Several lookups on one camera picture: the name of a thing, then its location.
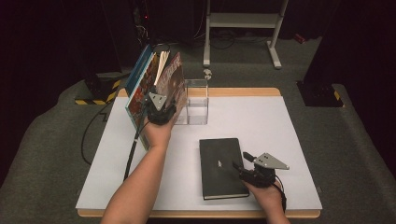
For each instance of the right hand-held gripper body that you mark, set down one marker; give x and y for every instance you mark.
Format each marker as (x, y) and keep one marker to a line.
(260, 177)

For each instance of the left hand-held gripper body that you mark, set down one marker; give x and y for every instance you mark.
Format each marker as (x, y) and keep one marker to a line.
(160, 115)

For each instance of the black notebook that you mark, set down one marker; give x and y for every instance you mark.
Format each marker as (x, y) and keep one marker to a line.
(219, 174)

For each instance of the sky blue and green picture book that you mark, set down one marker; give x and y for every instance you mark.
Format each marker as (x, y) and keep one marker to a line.
(137, 105)

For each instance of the purple paperback book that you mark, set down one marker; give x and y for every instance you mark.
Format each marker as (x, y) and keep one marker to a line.
(176, 84)

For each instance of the clear acrylic book rack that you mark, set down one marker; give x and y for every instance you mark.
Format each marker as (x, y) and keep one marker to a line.
(196, 102)

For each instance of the person's left hand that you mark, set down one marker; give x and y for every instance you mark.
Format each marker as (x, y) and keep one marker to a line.
(157, 135)

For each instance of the person's right hand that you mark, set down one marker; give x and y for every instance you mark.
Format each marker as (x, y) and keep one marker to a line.
(269, 197)

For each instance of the small white floor object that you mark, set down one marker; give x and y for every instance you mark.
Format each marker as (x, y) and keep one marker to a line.
(207, 74)

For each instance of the white metal stand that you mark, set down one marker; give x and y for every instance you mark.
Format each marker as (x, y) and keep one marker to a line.
(243, 20)

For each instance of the small red floor object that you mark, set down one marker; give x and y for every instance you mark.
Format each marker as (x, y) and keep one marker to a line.
(299, 38)

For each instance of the black post base striped edge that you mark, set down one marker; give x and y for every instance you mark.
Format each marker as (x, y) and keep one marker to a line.
(99, 90)

